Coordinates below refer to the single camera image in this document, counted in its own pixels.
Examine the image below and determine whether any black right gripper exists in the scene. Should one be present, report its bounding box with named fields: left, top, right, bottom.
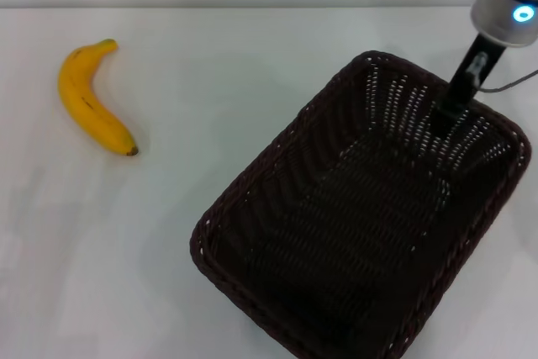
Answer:
left=430, top=32, right=509, bottom=142

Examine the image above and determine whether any dark brown woven basket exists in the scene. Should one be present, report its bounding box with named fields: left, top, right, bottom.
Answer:
left=188, top=50, right=534, bottom=359

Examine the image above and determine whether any yellow banana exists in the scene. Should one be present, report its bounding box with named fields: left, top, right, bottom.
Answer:
left=57, top=38, right=140, bottom=157

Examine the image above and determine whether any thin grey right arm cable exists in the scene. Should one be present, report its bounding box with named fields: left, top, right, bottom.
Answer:
left=477, top=68, right=538, bottom=93

